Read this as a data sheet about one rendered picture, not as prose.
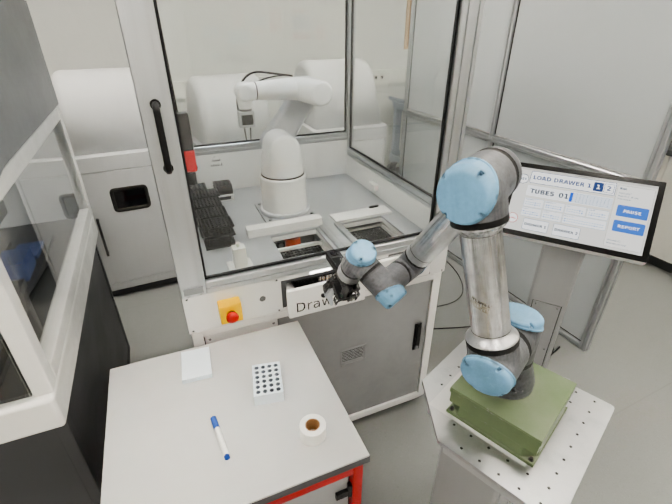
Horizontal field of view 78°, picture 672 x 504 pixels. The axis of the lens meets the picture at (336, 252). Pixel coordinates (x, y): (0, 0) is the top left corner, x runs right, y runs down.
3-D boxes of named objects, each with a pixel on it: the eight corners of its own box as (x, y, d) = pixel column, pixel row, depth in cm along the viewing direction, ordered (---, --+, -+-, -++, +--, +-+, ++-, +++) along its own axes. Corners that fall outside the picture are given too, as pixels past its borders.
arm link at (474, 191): (533, 371, 100) (518, 144, 82) (511, 411, 90) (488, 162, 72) (485, 359, 108) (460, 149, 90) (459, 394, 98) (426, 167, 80)
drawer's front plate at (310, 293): (364, 299, 152) (366, 274, 147) (289, 319, 143) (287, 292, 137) (362, 297, 154) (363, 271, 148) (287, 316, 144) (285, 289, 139)
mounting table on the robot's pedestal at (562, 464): (602, 433, 123) (615, 406, 118) (546, 554, 96) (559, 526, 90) (465, 358, 151) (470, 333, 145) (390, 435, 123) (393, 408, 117)
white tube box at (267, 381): (284, 401, 119) (283, 391, 118) (254, 406, 118) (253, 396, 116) (280, 369, 130) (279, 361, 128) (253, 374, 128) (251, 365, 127)
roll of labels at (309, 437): (294, 431, 111) (294, 421, 109) (317, 419, 114) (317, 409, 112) (308, 451, 106) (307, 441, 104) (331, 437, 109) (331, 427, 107)
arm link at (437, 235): (508, 125, 92) (397, 252, 127) (488, 135, 85) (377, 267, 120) (548, 160, 90) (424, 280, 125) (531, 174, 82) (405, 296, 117)
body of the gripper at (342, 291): (333, 306, 129) (343, 292, 118) (325, 281, 132) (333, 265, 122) (356, 300, 131) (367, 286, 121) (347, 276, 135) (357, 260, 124)
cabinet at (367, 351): (426, 403, 213) (447, 270, 173) (223, 478, 178) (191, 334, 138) (349, 301, 289) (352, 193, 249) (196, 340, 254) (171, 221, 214)
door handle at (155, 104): (175, 177, 109) (160, 101, 99) (165, 178, 108) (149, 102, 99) (174, 172, 113) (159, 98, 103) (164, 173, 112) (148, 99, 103)
